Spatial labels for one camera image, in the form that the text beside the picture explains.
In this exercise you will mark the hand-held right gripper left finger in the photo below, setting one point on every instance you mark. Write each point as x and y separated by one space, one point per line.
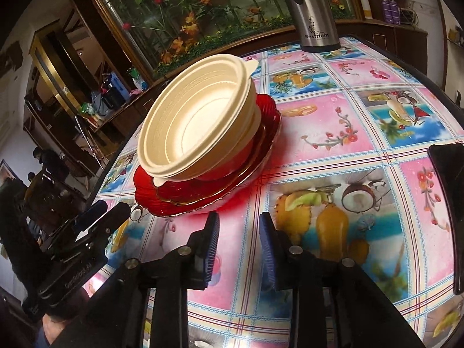
211 250

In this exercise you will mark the stainless steel thermos jug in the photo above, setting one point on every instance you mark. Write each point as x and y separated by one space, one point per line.
315 14

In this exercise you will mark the blue canister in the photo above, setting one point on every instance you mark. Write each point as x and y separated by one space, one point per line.
121 83

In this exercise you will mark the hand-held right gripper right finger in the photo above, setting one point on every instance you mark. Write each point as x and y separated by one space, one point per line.
270 253

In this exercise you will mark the dark flat object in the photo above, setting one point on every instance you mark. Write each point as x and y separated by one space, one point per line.
451 217

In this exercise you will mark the green packet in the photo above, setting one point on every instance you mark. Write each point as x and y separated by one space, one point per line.
87 108

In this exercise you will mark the white bowl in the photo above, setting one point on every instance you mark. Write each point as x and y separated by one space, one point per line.
258 116

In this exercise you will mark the white deep plate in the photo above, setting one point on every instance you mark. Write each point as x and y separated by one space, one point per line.
228 165

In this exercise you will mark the pink cloth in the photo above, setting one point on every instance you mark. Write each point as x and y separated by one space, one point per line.
137 92

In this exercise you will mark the white green bottle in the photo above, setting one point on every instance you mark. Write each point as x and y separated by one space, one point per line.
137 79

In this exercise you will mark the purple bottle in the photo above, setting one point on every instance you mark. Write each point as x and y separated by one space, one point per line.
395 11
386 11

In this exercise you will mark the black jug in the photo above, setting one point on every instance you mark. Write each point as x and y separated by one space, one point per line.
112 96

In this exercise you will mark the large red glass plate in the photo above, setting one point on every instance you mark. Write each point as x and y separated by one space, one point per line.
145 188

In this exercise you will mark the small red glass plate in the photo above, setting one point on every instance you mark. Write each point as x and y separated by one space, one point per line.
266 108

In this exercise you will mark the cream plastic bowl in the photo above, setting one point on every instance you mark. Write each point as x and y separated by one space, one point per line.
161 182
195 116

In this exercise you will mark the person's left forearm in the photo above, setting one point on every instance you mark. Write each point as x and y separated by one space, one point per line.
54 330

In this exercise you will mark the glass flower display case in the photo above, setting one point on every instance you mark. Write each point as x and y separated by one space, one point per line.
181 7

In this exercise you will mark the printed fruit tablecloth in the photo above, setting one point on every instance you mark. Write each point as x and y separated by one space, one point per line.
326 127

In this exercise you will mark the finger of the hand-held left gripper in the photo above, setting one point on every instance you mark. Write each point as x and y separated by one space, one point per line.
90 214
112 219

